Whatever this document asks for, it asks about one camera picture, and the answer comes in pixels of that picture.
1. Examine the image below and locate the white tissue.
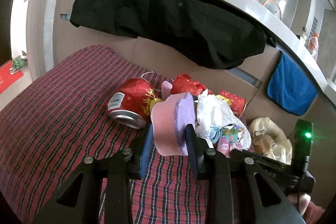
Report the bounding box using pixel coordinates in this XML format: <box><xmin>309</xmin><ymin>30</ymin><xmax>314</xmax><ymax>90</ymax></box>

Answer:
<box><xmin>195</xmin><ymin>89</ymin><xmax>236</xmax><ymax>142</ymax></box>

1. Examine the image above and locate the pink purple sponge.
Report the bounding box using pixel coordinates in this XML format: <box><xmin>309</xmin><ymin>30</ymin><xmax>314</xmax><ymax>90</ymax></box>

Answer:
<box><xmin>151</xmin><ymin>93</ymin><xmax>195</xmax><ymax>156</ymax></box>

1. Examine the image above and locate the crushed red drink can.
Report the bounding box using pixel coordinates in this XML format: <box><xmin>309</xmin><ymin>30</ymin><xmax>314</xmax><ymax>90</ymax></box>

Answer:
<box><xmin>107</xmin><ymin>77</ymin><xmax>161</xmax><ymax>129</ymax></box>

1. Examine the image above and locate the red plastic bag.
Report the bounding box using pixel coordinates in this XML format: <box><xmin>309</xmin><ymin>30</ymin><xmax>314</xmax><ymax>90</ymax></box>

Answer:
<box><xmin>171</xmin><ymin>74</ymin><xmax>213</xmax><ymax>96</ymax></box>

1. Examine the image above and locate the silver round cake board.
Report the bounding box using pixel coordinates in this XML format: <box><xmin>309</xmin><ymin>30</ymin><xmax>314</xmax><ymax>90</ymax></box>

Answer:
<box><xmin>228</xmin><ymin>117</ymin><xmax>252</xmax><ymax>151</ymax></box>

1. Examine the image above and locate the beige trash bag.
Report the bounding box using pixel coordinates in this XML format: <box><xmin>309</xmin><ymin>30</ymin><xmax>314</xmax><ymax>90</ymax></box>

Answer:
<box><xmin>248</xmin><ymin>117</ymin><xmax>293</xmax><ymax>165</ymax></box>

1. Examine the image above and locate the person's right hand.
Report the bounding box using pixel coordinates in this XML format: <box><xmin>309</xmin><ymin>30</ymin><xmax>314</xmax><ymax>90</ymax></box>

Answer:
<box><xmin>288</xmin><ymin>194</ymin><xmax>325</xmax><ymax>224</ymax></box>

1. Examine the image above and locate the colourful cartoon snack wrapper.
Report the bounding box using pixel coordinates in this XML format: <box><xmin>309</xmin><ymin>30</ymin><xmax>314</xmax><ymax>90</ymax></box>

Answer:
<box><xmin>217</xmin><ymin>124</ymin><xmax>244</xmax><ymax>157</ymax></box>

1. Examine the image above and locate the red paper cup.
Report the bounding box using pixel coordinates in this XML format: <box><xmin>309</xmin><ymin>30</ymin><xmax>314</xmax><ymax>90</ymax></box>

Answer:
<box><xmin>219</xmin><ymin>91</ymin><xmax>247</xmax><ymax>118</ymax></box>

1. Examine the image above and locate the red plaid floor mat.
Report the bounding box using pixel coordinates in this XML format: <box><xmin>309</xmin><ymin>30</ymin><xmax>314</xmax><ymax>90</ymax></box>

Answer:
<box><xmin>1</xmin><ymin>46</ymin><xmax>208</xmax><ymax>223</ymax></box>

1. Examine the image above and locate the blue hanging towel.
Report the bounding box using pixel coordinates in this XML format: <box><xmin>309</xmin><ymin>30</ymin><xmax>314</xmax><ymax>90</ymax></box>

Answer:
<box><xmin>265</xmin><ymin>52</ymin><xmax>318</xmax><ymax>116</ymax></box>

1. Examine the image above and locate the pink plastic spoon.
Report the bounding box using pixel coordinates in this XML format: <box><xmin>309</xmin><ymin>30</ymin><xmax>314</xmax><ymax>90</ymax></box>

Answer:
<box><xmin>161</xmin><ymin>81</ymin><xmax>173</xmax><ymax>101</ymax></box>

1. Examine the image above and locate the orange capped plastic bottle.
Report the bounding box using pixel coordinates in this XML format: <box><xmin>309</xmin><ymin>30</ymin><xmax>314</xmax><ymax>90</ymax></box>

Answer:
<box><xmin>307</xmin><ymin>32</ymin><xmax>319</xmax><ymax>61</ymax></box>

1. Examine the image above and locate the dark sauce glass bottle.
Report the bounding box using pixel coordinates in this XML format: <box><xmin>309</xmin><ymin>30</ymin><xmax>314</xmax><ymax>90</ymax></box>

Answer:
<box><xmin>297</xmin><ymin>27</ymin><xmax>307</xmax><ymax>46</ymax></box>

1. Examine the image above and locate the red floor doormat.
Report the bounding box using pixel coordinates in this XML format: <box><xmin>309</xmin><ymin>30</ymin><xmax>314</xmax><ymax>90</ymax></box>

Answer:
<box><xmin>0</xmin><ymin>61</ymin><xmax>24</xmax><ymax>94</ymax></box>

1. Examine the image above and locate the green slipper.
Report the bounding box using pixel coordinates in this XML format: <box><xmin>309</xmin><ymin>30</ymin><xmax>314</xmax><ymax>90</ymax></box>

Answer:
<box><xmin>10</xmin><ymin>56</ymin><xmax>28</xmax><ymax>75</ymax></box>

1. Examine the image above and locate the black hanging cloth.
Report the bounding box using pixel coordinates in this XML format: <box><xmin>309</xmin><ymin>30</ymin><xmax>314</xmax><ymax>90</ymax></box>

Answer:
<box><xmin>70</xmin><ymin>0</ymin><xmax>276</xmax><ymax>69</ymax></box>

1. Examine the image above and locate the wooden rimmed glass lid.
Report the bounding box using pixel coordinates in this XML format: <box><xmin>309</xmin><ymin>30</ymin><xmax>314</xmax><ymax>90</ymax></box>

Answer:
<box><xmin>262</xmin><ymin>0</ymin><xmax>282</xmax><ymax>20</ymax></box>

